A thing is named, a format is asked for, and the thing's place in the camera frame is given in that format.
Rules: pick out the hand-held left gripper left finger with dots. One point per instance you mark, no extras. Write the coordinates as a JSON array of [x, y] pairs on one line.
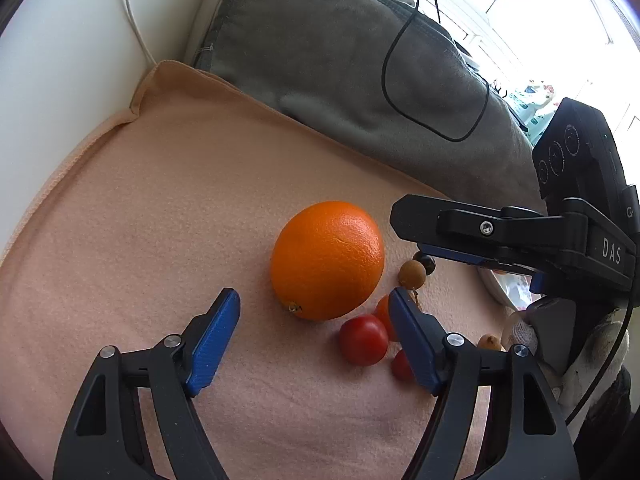
[[215, 340]]

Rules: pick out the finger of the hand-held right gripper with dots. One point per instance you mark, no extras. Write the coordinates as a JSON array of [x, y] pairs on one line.
[[450, 220], [460, 256]]

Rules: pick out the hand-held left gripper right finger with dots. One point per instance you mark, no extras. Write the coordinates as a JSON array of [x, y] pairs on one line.
[[410, 340]]

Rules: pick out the small red tomato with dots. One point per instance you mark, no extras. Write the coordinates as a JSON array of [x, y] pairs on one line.
[[401, 366]]

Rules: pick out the dark plum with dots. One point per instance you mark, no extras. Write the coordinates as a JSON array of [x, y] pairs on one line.
[[428, 262]]

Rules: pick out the mandarin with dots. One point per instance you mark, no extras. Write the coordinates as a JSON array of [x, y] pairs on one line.
[[384, 312]]

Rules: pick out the floral white plate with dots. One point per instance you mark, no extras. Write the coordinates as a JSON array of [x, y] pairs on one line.
[[495, 285]]

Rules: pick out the red cherry tomato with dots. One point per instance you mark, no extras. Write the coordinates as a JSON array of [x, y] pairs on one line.
[[363, 340]]

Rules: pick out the brown longan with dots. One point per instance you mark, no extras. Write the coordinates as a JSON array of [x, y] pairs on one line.
[[412, 274], [489, 343]]

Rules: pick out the large smooth orange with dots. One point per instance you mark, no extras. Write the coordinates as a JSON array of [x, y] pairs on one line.
[[327, 260]]

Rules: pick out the person's right forearm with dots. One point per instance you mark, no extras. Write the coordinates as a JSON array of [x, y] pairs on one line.
[[607, 425]]

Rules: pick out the person's right hand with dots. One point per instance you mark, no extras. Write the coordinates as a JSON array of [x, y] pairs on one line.
[[605, 355]]

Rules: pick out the teal patterned cloth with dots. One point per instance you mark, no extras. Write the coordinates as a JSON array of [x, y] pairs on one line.
[[532, 102]]

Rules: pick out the peach blanket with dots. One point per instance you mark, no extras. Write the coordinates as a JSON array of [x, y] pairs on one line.
[[150, 210]]

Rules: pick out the grey cushion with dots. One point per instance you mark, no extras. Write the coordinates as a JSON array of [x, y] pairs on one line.
[[325, 60]]

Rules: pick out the white side cabinet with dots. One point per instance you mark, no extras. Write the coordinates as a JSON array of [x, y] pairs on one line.
[[60, 85]]

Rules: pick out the white window frame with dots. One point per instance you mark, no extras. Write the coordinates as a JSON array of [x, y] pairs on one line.
[[500, 15]]

